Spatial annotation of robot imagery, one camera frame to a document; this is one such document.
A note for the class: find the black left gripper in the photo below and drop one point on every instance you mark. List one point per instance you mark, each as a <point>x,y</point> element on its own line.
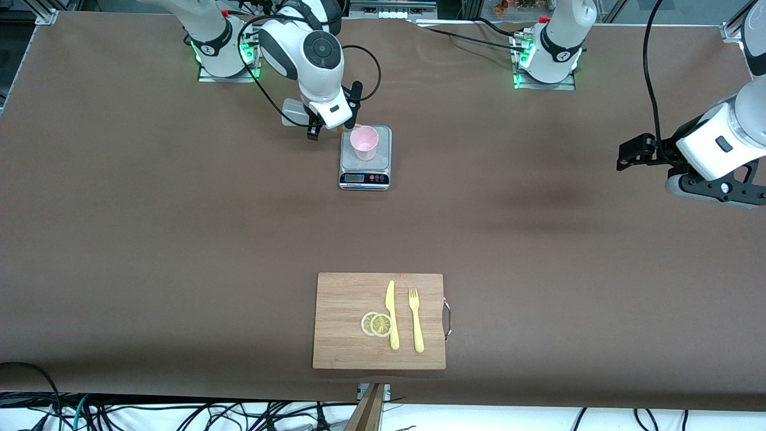
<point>665,149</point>

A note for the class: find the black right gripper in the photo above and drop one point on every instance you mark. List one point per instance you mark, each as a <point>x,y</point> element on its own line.
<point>355,96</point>

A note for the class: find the translucent sauce bottle orange cap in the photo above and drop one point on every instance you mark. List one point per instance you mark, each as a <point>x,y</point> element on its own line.
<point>293,114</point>

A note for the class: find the pink plastic cup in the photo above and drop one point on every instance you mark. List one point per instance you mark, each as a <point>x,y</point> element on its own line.
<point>364,146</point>

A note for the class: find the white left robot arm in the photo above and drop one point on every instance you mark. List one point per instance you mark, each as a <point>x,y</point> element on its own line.
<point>559,42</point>

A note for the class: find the silver digital kitchen scale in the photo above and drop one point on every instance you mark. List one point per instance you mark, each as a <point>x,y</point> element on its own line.
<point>383,161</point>

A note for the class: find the grey power strip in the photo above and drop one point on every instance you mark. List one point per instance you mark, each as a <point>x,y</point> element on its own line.
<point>389,13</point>

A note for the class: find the yellow plastic knife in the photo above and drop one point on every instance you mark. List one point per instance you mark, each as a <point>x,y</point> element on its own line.
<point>391,305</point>

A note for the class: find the brown table cover sheet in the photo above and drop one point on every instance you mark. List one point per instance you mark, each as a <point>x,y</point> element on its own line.
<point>179,269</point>

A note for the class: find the lemon slice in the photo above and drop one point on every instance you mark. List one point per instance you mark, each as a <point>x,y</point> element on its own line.
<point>381,325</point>
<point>365,324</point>

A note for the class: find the wooden cutting board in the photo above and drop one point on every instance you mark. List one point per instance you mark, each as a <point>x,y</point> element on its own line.
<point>341,335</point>

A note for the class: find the yellow plastic fork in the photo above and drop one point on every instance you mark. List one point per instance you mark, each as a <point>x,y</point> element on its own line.
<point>418,335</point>

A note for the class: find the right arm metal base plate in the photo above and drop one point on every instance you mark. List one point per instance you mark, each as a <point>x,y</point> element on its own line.
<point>227,78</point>

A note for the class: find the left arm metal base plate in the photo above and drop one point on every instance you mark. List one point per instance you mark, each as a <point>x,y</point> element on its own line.
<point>562,86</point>

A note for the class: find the aluminium frame profile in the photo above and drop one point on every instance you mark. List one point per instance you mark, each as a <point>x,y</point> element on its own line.
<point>733,30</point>

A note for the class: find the brown camera mount post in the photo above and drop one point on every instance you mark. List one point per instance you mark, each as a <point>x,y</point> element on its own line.
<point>370,413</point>

